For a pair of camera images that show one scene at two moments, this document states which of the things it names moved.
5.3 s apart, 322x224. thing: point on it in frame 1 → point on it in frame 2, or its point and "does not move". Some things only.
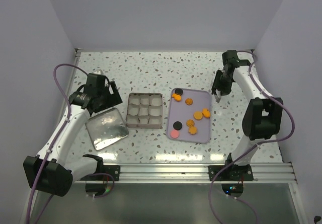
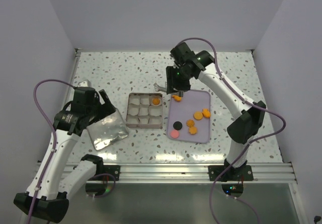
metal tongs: [218, 95] → [158, 88]
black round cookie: [177, 125] does not move
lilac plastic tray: [189, 116] does not move
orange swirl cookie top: [189, 101] → [156, 101]
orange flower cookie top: [176, 97] does not move
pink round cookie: [174, 134] does not move
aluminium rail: [192, 173] does not move
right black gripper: [225, 90] → [172, 81]
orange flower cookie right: [206, 113] does not move
